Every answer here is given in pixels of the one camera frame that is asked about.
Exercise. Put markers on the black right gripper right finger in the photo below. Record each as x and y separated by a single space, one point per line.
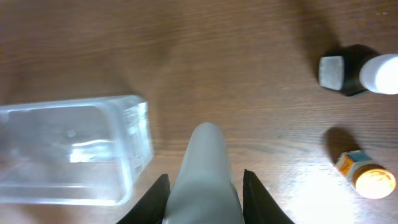
258 205

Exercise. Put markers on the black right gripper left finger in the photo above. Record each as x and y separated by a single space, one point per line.
150 208

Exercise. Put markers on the white spray bottle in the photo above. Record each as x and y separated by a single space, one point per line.
203 191

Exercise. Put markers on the small jar gold lid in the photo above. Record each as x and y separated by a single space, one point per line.
365 175

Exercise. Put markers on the dark bottle white cap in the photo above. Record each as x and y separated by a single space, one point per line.
356 69

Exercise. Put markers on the clear plastic container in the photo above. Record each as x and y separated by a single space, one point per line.
89 151

